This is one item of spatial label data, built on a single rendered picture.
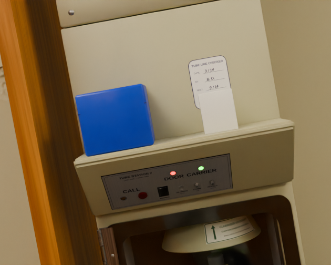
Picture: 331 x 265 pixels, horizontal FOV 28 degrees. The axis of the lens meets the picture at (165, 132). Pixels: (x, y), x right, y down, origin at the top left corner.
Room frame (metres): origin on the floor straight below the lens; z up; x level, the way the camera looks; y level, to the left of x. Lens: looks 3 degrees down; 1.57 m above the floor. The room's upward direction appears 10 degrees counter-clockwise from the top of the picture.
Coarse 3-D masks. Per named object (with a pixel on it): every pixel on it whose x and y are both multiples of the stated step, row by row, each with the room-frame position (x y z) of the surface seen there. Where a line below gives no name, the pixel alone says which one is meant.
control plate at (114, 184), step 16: (192, 160) 0.96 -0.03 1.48; (208, 160) 0.96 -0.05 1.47; (224, 160) 0.97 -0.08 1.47; (112, 176) 0.96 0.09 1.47; (128, 176) 0.97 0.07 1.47; (144, 176) 0.97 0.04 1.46; (160, 176) 0.98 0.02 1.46; (176, 176) 0.98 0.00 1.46; (192, 176) 0.98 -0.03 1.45; (208, 176) 0.99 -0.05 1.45; (224, 176) 0.99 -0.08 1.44; (112, 192) 0.99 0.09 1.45; (128, 192) 0.99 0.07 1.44; (176, 192) 1.01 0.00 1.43; (192, 192) 1.01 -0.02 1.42; (208, 192) 1.02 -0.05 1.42; (112, 208) 1.02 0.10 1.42
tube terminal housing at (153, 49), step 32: (224, 0) 1.05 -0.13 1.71; (256, 0) 1.05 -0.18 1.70; (64, 32) 1.05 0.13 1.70; (96, 32) 1.05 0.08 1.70; (128, 32) 1.05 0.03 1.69; (160, 32) 1.05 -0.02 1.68; (192, 32) 1.05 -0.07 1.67; (224, 32) 1.05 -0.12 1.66; (256, 32) 1.05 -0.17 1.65; (96, 64) 1.05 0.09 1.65; (128, 64) 1.05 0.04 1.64; (160, 64) 1.05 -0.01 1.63; (256, 64) 1.05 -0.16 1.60; (160, 96) 1.05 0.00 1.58; (192, 96) 1.05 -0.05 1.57; (256, 96) 1.05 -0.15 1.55; (160, 128) 1.05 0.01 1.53; (192, 128) 1.05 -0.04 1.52; (256, 192) 1.05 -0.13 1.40; (288, 192) 1.05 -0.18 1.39
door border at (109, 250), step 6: (108, 228) 1.04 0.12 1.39; (102, 234) 1.04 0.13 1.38; (108, 234) 1.04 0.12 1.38; (108, 240) 1.04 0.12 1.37; (114, 240) 1.04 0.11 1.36; (102, 246) 1.04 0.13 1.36; (108, 246) 1.04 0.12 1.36; (114, 246) 1.04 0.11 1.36; (102, 252) 1.04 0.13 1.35; (108, 252) 1.04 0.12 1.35; (114, 252) 1.04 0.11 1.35; (102, 258) 1.04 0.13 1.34; (108, 258) 1.04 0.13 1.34; (114, 258) 1.04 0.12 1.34; (108, 264) 1.04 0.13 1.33; (114, 264) 1.04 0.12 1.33
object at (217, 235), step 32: (128, 224) 1.04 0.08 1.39; (160, 224) 1.04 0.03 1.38; (192, 224) 1.04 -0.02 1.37; (224, 224) 1.04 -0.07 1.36; (256, 224) 1.04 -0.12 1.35; (288, 224) 1.04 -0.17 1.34; (128, 256) 1.04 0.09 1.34; (160, 256) 1.04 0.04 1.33; (192, 256) 1.04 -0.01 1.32; (224, 256) 1.04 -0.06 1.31; (256, 256) 1.04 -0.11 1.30; (288, 256) 1.04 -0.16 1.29
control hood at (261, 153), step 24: (288, 120) 0.95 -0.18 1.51; (168, 144) 0.94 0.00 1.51; (192, 144) 0.94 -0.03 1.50; (216, 144) 0.94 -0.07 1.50; (240, 144) 0.95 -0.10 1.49; (264, 144) 0.95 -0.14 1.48; (288, 144) 0.96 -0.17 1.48; (96, 168) 0.95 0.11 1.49; (120, 168) 0.95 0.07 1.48; (240, 168) 0.99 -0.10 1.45; (264, 168) 0.99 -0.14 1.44; (288, 168) 1.00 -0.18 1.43; (96, 192) 0.99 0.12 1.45; (216, 192) 1.02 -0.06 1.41
